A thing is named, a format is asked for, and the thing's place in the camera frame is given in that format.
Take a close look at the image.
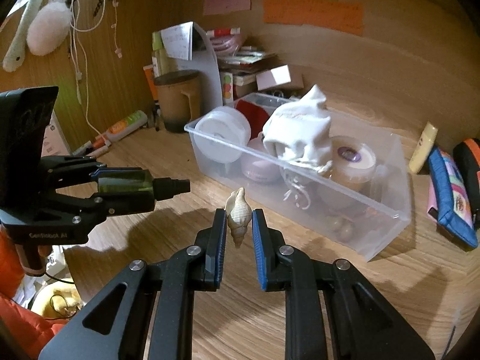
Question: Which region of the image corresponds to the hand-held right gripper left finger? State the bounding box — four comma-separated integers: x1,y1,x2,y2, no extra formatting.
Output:
37,208,228,360

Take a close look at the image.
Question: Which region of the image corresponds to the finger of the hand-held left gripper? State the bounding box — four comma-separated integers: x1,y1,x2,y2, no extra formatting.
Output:
38,155,109,193
55,194,156,230

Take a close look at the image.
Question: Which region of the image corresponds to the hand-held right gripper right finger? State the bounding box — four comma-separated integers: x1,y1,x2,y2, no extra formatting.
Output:
252,208,436,360

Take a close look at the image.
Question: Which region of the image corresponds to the beige spiral seashell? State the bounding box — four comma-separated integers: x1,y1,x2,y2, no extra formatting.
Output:
224,187,249,249

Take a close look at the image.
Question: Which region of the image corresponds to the dark green bottle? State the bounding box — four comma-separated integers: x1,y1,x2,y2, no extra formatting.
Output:
96,168,192,202

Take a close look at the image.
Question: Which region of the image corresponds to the white round lidded container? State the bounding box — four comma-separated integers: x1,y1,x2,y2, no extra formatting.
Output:
194,105,253,166

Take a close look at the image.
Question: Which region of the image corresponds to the white cloth drawstring pouch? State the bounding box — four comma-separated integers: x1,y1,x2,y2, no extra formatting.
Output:
262,84,335,176

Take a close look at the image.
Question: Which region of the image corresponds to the clear plastic storage box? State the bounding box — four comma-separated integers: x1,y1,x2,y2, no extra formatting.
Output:
183,91,413,263

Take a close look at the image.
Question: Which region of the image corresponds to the wooden desktop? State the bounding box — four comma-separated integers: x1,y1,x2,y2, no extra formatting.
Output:
37,109,480,360

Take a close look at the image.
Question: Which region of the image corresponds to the orange and green tube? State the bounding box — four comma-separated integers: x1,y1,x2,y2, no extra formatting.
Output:
102,109,149,144

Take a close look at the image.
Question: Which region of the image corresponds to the pale round case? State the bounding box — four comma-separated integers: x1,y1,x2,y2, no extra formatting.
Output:
241,136,283,185

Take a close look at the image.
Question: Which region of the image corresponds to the yellow plush toy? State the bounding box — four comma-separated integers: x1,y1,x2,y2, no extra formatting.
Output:
31,282,82,322

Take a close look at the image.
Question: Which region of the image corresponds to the pale green fabric strip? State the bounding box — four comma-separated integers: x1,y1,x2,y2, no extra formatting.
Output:
2,0,46,73

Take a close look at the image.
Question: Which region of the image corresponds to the fluffy white plush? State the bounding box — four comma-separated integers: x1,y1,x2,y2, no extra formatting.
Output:
26,1,76,56

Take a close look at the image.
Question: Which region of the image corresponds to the orange book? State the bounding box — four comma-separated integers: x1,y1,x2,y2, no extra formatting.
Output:
143,64,157,103

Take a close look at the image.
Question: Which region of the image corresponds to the brown mug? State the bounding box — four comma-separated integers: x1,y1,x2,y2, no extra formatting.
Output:
153,70,203,134

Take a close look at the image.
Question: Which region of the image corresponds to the white tape roll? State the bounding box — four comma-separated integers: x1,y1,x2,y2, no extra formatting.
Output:
331,135,378,193

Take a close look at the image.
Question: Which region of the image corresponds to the fruit printed box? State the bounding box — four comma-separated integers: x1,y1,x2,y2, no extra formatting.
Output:
220,71,236,106

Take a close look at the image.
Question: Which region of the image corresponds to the white printed receipt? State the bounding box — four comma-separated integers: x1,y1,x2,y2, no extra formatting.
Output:
160,22,196,61

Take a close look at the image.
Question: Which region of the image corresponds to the white paper folder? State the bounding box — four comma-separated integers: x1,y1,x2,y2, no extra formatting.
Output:
189,22,224,106

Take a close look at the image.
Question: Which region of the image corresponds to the small white cardboard box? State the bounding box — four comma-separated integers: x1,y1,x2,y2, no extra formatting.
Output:
255,64,305,91

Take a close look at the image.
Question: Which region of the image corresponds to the stack of booklets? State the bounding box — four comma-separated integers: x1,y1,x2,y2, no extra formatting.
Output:
217,45,279,88

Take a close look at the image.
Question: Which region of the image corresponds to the cream squeeze tube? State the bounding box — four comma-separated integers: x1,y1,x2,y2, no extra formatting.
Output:
408,121,439,175

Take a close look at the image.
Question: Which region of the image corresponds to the blue zip pouch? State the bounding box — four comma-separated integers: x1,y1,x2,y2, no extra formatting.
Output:
427,145,479,249

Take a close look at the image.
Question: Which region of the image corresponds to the red and white marker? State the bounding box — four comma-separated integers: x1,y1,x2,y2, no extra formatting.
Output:
207,27,241,39

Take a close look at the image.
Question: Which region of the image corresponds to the black case with orange trim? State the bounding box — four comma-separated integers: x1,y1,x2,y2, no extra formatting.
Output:
452,138,480,230

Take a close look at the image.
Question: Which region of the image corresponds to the orange sticky note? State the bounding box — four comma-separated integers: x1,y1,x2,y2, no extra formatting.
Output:
262,0,365,37

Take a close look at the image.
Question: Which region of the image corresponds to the white string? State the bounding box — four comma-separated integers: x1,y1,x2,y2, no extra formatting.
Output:
282,172,313,211

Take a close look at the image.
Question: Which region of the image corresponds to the white cable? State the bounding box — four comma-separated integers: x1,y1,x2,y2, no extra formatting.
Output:
68,0,125,133

